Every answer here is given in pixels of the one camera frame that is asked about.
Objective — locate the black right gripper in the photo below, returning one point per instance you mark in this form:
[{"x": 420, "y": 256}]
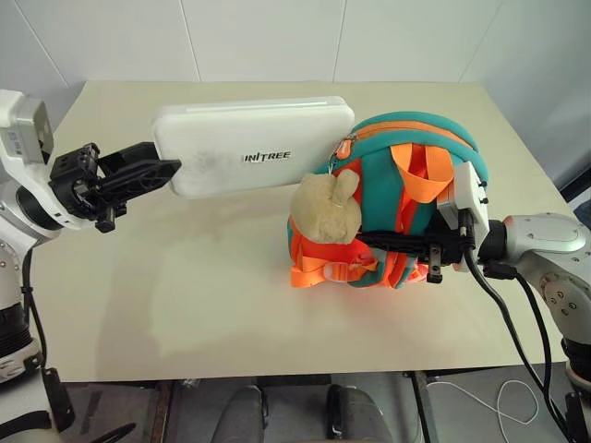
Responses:
[{"x": 450, "y": 251}]

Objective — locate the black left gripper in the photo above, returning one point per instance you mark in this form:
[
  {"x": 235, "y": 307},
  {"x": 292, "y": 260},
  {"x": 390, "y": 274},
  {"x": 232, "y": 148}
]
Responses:
[{"x": 76, "y": 184}]

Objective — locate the orange and teal backpack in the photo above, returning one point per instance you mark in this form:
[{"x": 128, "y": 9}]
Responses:
[{"x": 388, "y": 152}]

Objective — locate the white plastic box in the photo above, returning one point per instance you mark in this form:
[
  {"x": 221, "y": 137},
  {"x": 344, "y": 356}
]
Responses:
[{"x": 249, "y": 143}]

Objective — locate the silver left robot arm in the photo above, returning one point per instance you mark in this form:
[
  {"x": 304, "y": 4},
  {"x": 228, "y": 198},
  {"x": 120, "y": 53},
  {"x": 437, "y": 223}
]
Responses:
[{"x": 18, "y": 258}]

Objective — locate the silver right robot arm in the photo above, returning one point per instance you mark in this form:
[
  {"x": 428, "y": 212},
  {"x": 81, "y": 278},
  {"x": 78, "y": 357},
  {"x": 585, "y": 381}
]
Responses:
[{"x": 545, "y": 249}]

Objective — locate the beige plush toy pendant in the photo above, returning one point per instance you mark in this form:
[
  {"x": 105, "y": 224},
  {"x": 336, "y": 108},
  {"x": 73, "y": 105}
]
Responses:
[{"x": 325, "y": 212}]

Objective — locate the dark metal table leg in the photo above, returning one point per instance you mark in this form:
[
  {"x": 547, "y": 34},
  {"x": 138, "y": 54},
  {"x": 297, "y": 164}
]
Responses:
[{"x": 425, "y": 406}]

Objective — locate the dark grey rounded shape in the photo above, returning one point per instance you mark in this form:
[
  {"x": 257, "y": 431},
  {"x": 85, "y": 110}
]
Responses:
[
  {"x": 355, "y": 415},
  {"x": 242, "y": 415}
]

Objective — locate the rusty metal table leg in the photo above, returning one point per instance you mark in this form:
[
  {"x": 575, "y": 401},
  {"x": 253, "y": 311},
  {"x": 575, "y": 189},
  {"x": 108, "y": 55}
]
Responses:
[{"x": 161, "y": 410}]

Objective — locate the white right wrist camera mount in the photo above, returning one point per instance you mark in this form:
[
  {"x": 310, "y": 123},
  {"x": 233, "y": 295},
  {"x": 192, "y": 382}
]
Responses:
[{"x": 471, "y": 198}]

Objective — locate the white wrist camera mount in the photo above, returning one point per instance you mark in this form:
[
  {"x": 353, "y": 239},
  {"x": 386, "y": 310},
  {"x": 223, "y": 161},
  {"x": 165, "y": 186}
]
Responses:
[
  {"x": 471, "y": 198},
  {"x": 20, "y": 129}
]

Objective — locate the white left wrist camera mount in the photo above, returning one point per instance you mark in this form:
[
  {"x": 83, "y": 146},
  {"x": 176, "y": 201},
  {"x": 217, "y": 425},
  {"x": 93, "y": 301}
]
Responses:
[{"x": 20, "y": 129}]

